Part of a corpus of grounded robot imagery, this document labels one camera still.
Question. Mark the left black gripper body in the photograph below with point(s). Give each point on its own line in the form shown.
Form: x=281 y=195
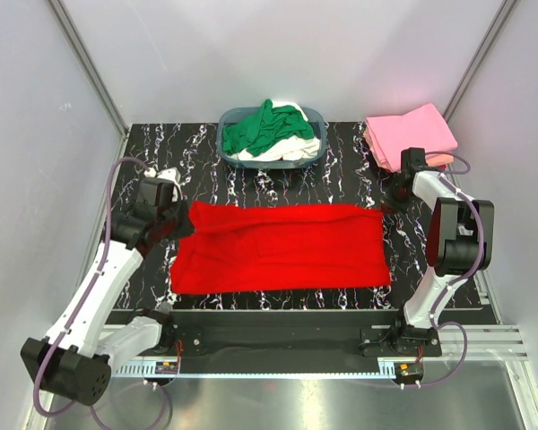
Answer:
x=169 y=219

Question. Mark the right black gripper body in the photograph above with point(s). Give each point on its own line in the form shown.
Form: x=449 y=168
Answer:
x=400 y=196

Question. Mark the red t-shirt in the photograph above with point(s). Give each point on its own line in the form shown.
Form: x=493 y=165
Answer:
x=282 y=248

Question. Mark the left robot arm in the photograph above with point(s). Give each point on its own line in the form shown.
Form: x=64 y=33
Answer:
x=73 y=360

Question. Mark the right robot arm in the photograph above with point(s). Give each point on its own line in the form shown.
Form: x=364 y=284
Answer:
x=459 y=244

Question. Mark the folded pink t-shirt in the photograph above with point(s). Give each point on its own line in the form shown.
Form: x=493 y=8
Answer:
x=424 y=127

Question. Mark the folded salmon t-shirt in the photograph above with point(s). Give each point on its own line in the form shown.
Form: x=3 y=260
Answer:
x=387 y=152

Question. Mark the teal plastic basket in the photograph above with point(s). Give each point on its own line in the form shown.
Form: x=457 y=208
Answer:
x=235 y=115

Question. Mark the white t-shirt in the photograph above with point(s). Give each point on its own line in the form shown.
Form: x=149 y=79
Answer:
x=291 y=150

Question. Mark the green t-shirt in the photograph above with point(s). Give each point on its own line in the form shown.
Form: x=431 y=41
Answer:
x=264 y=127

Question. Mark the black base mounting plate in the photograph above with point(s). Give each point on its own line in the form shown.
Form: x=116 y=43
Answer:
x=371 y=333

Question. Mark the aluminium frame rail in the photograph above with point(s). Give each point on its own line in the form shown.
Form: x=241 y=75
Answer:
x=475 y=342

